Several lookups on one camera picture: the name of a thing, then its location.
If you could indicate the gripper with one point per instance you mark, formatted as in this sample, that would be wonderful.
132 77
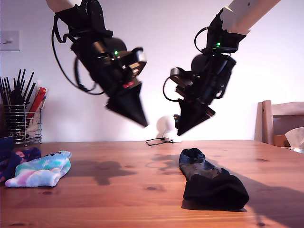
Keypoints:
114 80
204 90

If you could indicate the dark grey sock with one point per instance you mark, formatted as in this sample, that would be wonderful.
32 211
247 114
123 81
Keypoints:
213 190

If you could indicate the pastel tie-dye sock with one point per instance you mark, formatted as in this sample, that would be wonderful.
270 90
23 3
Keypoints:
40 173

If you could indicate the purple sock with pink squares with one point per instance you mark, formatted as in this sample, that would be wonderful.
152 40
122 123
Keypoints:
14 161

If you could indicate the wooden chair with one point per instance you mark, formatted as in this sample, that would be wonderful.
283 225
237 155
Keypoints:
267 123

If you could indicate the red paper packet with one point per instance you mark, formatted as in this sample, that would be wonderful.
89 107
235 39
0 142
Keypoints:
38 98

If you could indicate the white paper packet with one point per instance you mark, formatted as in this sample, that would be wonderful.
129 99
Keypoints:
34 127

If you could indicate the white tissue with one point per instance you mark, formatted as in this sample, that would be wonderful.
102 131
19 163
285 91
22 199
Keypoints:
295 137

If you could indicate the leaf print tissue box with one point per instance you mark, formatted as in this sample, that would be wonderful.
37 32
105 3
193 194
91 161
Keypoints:
295 150

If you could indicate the blue box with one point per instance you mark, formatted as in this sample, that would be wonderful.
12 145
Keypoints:
6 142

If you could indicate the white round security camera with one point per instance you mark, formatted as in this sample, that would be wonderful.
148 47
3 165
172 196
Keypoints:
165 128

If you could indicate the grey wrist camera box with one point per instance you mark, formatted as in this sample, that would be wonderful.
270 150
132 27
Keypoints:
177 72
139 59

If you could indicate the white light switch plate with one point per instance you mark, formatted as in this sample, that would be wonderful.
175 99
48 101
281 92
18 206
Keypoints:
10 40

